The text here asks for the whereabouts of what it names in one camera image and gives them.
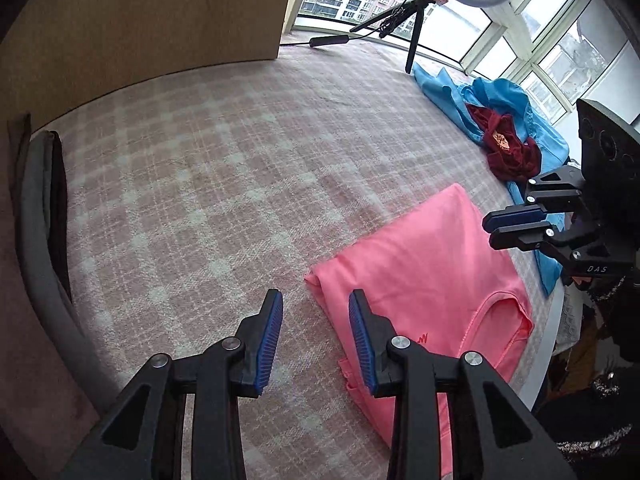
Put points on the light wooden board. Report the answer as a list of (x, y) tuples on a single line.
[(150, 10)]

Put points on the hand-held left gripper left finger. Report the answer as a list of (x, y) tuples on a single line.
[(270, 345)]

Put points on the blue garment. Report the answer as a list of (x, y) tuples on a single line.
[(500, 95)]

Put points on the white lace cloth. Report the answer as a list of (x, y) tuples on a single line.
[(567, 320)]

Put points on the dark red garment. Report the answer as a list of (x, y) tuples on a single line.
[(510, 160)]

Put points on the black tripod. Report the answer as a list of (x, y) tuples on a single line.
[(415, 40)]

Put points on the pink plaid blanket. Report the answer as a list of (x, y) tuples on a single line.
[(200, 185)]

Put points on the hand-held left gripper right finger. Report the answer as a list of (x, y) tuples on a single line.
[(361, 345)]

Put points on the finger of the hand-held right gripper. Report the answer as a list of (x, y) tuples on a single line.
[(515, 216), (520, 237)]

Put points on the grey cloth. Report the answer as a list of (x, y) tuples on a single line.
[(40, 240)]

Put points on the pink T-shirt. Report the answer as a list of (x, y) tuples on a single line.
[(435, 270)]

